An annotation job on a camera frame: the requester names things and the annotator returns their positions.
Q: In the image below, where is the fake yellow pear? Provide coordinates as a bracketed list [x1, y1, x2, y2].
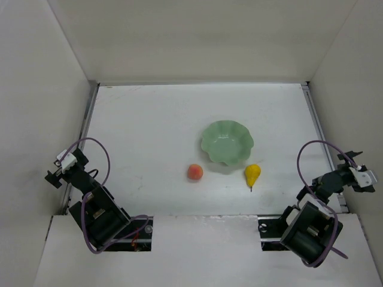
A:
[244, 164, 261, 191]

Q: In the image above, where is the fake peach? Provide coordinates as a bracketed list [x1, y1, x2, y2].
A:
[187, 164, 203, 181]

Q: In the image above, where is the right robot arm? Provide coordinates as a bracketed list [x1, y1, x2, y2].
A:
[278, 151, 370, 268]

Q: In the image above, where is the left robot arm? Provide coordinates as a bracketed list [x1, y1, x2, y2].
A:
[45, 148, 130, 251]

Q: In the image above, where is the green scalloped fruit bowl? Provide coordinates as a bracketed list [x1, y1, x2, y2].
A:
[200, 120, 254, 166]

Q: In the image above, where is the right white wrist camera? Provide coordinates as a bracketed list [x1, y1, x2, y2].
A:
[349, 165, 378, 188]

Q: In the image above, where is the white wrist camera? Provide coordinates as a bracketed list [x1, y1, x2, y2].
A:
[54, 149, 77, 174]
[349, 165, 378, 188]

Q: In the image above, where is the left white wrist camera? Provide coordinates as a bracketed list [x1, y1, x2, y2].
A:
[54, 149, 77, 174]

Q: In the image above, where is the right aluminium frame rail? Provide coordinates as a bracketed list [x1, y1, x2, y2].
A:
[301, 82, 349, 213]

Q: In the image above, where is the aluminium frame rail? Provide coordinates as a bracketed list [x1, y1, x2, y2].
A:
[58, 81, 100, 215]
[301, 82, 349, 213]

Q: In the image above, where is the left aluminium frame rail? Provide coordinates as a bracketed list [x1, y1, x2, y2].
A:
[58, 81, 100, 215]

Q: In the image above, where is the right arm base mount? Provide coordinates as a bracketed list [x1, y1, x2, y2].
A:
[258, 215, 289, 252]

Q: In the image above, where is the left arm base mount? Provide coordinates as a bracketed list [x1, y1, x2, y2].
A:
[105, 216, 154, 252]

